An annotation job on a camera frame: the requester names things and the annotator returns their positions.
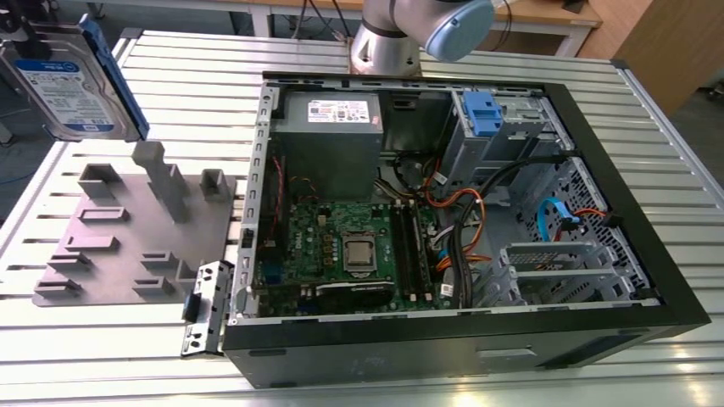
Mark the hard disk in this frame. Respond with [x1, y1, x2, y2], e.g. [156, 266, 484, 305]
[0, 12, 152, 143]

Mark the metal disk bay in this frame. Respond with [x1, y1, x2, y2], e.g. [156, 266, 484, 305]
[491, 239, 652, 306]

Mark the grey parts rack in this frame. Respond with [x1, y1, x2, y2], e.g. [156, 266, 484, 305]
[27, 142, 239, 309]

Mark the grey power supply unit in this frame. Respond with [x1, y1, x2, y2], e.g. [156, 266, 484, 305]
[270, 91, 386, 204]

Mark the green motherboard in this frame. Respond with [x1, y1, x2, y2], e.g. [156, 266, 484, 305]
[251, 201, 454, 317]

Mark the silver CPU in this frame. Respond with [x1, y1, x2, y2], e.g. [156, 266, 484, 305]
[343, 240, 378, 266]

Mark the blue plastic drive latch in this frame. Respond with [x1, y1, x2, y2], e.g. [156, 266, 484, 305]
[460, 92, 504, 137]

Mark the black graphics card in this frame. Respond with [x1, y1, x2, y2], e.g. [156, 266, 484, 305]
[248, 279, 398, 309]

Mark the grey metal drive cage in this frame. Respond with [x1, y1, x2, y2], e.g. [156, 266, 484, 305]
[440, 88, 572, 204]

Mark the wooden desk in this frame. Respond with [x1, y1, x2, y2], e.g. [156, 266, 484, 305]
[491, 0, 604, 59]

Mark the black PC case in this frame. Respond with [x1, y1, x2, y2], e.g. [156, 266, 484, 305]
[220, 70, 714, 389]

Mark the wooden cabinet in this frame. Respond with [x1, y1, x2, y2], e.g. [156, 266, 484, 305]
[614, 0, 724, 115]

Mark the white frame desk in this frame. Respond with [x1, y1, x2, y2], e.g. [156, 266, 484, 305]
[84, 0, 363, 39]

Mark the thin red wire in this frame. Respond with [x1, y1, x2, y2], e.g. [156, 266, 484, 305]
[266, 154, 288, 249]

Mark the metal slot cover bracket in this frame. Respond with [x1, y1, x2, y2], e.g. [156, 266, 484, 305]
[179, 259, 235, 358]

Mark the orange wire bundle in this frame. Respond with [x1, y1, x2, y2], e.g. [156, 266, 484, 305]
[423, 188, 494, 272]

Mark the thick black cable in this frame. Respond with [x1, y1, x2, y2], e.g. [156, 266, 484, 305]
[458, 154, 567, 309]

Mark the blue data wire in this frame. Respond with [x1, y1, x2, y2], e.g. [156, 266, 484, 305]
[540, 197, 584, 243]

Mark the orange power wire with connector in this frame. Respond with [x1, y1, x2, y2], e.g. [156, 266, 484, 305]
[571, 207, 623, 230]

